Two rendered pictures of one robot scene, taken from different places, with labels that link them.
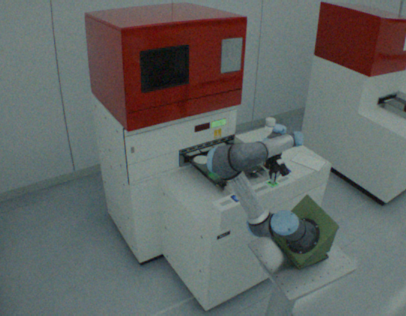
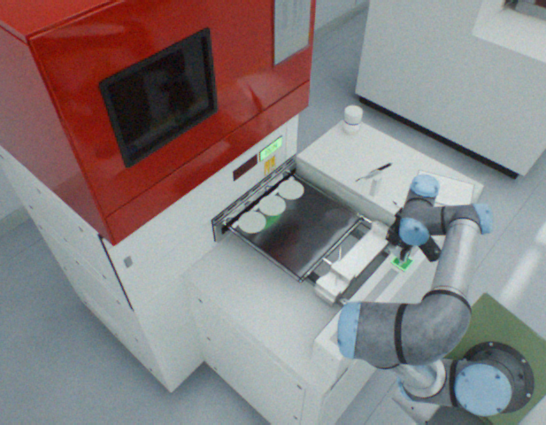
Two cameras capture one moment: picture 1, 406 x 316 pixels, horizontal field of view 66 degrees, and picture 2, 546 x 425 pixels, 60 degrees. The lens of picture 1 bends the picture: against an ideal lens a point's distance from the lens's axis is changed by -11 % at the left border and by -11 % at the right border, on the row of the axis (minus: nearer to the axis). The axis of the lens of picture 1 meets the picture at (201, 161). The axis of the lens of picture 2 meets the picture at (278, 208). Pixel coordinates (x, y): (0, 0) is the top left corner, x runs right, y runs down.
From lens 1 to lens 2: 0.95 m
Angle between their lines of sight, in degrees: 21
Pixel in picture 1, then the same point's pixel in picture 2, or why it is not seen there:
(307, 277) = not seen: outside the picture
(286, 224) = (493, 400)
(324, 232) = (543, 374)
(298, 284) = not seen: outside the picture
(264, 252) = (427, 411)
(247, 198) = (416, 373)
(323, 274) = not seen: outside the picture
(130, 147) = (122, 258)
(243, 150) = (434, 335)
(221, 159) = (379, 350)
